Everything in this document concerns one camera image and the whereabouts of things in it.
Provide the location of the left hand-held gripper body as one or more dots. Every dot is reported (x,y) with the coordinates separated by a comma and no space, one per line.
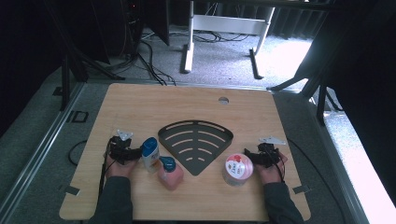
(120,149)

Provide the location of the person's left hand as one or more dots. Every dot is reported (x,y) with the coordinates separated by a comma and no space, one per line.
(120,170)

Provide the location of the black corner shelf tray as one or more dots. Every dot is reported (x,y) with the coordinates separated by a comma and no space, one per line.
(195,155)

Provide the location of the pink pump bottle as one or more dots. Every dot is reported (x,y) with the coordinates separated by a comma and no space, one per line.
(170,175)

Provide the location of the black rectangular floor bracket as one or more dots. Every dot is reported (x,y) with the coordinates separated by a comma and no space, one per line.
(77,116)

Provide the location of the person's right hand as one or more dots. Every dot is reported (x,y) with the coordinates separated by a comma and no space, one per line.
(272,174)

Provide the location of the white bottle with blue cap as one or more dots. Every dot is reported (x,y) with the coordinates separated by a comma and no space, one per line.
(151,154)

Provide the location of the grey tape strip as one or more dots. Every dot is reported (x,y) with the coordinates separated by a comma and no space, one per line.
(301,189)
(70,189)

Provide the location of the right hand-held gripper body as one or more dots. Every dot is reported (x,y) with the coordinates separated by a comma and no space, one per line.
(267,155)

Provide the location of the white desk frame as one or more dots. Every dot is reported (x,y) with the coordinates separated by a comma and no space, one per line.
(229,25)

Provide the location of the pink round jar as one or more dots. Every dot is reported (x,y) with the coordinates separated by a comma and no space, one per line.
(238,169)

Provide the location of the black metal stand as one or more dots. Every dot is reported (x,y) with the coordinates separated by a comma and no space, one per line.
(74,59)
(311,84)

